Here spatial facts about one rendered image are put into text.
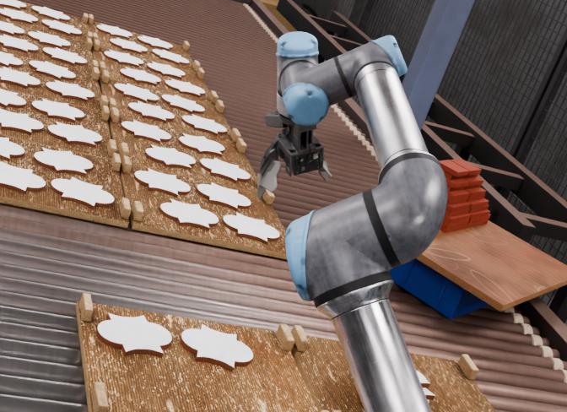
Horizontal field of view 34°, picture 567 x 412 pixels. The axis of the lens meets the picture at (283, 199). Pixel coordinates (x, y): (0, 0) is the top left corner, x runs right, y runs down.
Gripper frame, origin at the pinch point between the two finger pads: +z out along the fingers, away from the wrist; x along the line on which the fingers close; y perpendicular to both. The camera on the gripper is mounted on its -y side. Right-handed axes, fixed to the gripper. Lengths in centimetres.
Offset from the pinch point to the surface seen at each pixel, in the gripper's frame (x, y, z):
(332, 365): -4.8, 31.1, 19.7
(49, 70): -30, -116, 27
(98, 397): -51, 43, -6
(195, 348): -30.9, 28.0, 7.0
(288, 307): -4.3, 8.2, 25.4
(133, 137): -16, -73, 29
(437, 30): 106, -113, 40
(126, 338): -42.2, 25.6, 2.2
